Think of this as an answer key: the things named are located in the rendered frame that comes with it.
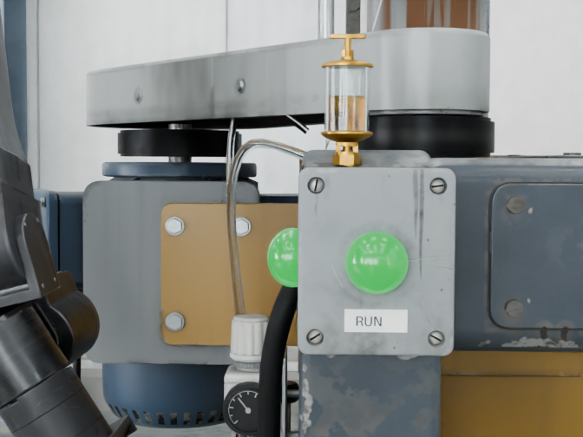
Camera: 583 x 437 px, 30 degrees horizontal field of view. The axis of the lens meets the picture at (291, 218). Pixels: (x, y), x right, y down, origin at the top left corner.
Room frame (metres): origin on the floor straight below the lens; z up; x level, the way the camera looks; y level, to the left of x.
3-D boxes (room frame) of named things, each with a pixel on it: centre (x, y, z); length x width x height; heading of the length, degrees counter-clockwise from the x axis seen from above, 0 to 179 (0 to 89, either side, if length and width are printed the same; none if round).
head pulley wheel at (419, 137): (0.72, -0.09, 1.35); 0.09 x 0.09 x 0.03
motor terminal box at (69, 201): (1.02, 0.20, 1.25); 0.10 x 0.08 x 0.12; 24
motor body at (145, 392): (1.06, 0.11, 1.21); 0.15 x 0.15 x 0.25
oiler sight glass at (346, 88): (0.60, -0.03, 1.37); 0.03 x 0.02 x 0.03; 89
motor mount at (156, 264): (0.97, 0.04, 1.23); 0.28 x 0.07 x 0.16; 89
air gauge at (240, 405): (0.77, 0.03, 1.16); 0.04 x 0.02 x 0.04; 89
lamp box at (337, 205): (0.54, -0.04, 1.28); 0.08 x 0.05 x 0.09; 89
